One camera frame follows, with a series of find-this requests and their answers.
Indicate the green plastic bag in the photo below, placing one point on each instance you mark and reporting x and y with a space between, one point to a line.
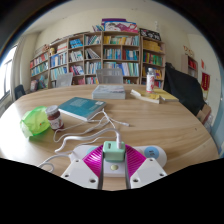
33 121

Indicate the window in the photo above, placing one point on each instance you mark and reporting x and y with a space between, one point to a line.
6 76

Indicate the teal book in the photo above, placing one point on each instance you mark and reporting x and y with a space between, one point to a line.
81 107

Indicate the cardboard box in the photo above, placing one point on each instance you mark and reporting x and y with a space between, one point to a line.
204 115

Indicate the white power strip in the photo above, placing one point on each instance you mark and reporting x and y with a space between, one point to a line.
154 154

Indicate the small wooden wall shelf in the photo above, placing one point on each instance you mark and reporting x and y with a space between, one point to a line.
190 66

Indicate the dark office chair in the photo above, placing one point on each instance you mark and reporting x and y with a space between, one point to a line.
20 92

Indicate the black cloth cover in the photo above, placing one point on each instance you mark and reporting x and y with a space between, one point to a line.
183 88

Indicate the small green charger block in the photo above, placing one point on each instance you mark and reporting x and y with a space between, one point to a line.
113 151

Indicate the red hanging banner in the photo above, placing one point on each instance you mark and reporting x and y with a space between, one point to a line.
205 81

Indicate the yellow flat book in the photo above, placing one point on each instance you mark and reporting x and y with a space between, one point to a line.
168 96

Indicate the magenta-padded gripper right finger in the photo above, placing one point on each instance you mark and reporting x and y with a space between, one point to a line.
146 171

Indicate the small jar with red label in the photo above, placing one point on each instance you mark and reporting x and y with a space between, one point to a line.
55 119

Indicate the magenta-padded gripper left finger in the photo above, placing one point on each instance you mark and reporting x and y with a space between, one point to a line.
81 173

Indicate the yellow open book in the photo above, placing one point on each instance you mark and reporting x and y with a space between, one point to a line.
146 96

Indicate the clear drink bottle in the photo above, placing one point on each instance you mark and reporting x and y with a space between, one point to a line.
150 81

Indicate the grey book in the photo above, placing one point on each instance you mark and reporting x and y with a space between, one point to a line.
109 92

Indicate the wooden bookshelf unit with books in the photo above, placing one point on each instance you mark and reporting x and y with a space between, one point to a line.
113 53

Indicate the grey mesh chair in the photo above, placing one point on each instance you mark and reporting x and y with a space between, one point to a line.
109 76

